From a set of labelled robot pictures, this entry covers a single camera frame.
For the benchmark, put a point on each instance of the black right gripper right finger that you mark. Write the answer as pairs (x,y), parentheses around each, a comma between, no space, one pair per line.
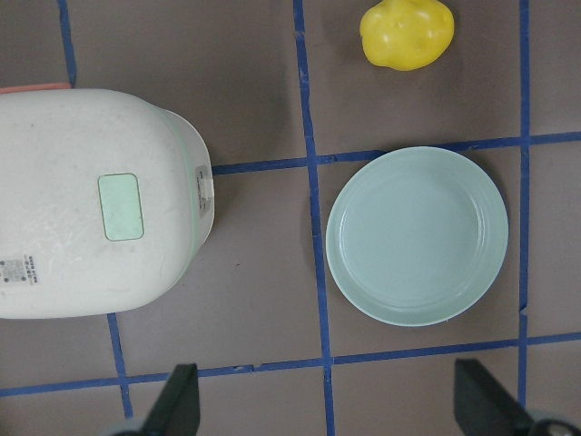
(482,406)

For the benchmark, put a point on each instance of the yellow toy fruit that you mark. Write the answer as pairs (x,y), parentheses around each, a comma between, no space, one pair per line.
(406,35)

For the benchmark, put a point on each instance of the white rice cooker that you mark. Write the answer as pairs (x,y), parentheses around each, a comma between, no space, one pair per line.
(105,200)

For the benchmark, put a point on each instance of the light green plate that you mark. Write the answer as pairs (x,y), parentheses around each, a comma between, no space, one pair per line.
(417,236)

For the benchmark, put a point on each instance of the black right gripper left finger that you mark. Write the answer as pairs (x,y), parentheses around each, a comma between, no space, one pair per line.
(177,410)

